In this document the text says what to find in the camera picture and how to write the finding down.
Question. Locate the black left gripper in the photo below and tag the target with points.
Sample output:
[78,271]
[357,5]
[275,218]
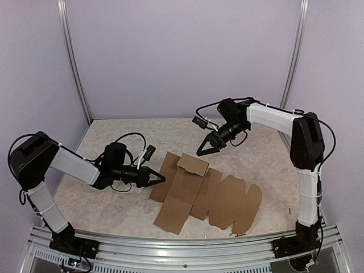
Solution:
[143,177]

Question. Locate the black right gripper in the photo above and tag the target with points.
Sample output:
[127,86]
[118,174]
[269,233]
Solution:
[221,143]

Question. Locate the brown cardboard box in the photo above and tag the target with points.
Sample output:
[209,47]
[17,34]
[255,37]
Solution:
[193,188]

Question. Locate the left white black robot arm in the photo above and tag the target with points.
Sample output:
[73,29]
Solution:
[32,158]

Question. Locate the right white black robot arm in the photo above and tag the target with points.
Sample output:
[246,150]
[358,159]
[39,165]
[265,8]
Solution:
[306,154]

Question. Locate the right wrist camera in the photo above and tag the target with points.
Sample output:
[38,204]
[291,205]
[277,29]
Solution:
[204,123]

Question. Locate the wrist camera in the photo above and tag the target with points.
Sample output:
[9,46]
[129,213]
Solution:
[204,123]
[145,155]

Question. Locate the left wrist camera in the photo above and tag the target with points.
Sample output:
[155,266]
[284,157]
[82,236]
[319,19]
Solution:
[145,155]

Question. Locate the front aluminium frame rail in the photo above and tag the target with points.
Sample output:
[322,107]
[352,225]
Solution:
[234,254]

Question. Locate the right aluminium corner post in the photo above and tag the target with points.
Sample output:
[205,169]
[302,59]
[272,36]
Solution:
[294,60]

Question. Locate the aluminium corner post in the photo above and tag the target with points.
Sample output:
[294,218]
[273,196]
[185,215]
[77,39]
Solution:
[67,36]
[294,60]

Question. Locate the left aluminium corner post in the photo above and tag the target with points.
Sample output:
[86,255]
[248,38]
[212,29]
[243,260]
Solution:
[67,36]

